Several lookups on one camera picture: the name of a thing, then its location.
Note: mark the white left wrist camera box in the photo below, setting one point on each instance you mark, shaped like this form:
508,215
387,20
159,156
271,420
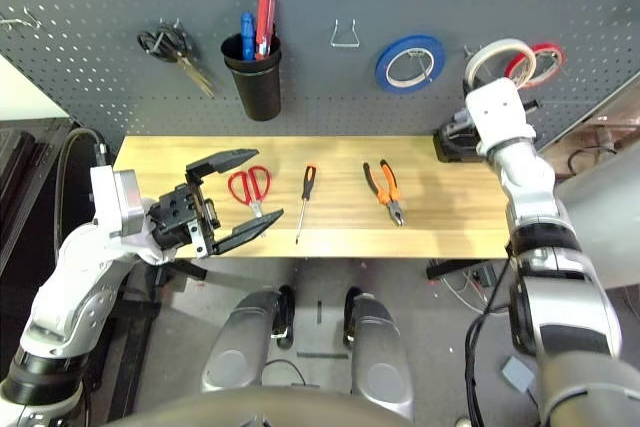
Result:
107,197

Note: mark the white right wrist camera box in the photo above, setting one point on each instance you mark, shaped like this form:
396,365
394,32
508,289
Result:
500,112

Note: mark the black table leg bracket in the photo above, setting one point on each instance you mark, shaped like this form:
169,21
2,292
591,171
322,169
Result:
190,269
450,268

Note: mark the orange black pliers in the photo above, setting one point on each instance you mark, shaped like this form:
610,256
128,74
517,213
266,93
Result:
392,202

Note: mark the light grey rounded object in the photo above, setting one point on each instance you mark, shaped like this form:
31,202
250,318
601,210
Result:
605,227

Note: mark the grey robot torso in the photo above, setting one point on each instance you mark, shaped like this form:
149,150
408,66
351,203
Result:
260,412

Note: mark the silver robot leg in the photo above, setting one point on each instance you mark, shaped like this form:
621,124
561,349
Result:
235,347
380,357

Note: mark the black plastic cup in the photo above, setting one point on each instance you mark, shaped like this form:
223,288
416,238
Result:
260,92

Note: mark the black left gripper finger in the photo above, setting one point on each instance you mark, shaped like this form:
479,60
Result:
245,233
220,161

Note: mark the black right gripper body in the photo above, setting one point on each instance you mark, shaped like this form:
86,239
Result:
531,104

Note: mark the red tape roll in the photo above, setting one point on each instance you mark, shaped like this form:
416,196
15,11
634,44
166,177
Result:
550,47

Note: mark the silver right robot leg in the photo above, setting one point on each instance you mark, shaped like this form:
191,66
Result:
380,357

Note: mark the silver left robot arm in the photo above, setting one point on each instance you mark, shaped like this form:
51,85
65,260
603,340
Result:
75,287

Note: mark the white tape roll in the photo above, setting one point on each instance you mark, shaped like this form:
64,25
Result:
495,47

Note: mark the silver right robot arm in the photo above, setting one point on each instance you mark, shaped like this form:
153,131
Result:
530,187

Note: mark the silver left robot leg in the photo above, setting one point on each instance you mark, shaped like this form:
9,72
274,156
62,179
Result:
235,347

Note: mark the small grey floor box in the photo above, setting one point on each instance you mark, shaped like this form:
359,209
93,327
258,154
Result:
517,374

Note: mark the double prong metal hook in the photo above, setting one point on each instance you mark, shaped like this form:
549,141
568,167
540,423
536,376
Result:
20,22

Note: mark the black plastic tool case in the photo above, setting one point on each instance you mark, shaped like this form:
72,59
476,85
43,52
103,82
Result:
20,157

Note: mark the blue tape roll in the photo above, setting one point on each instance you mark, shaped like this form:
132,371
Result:
382,69

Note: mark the black orange screwdriver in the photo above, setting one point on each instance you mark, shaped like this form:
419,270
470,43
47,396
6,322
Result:
309,182

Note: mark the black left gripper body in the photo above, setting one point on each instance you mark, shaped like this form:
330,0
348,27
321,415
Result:
180,217

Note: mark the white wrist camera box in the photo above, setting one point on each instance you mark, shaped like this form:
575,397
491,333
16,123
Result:
107,197
500,112

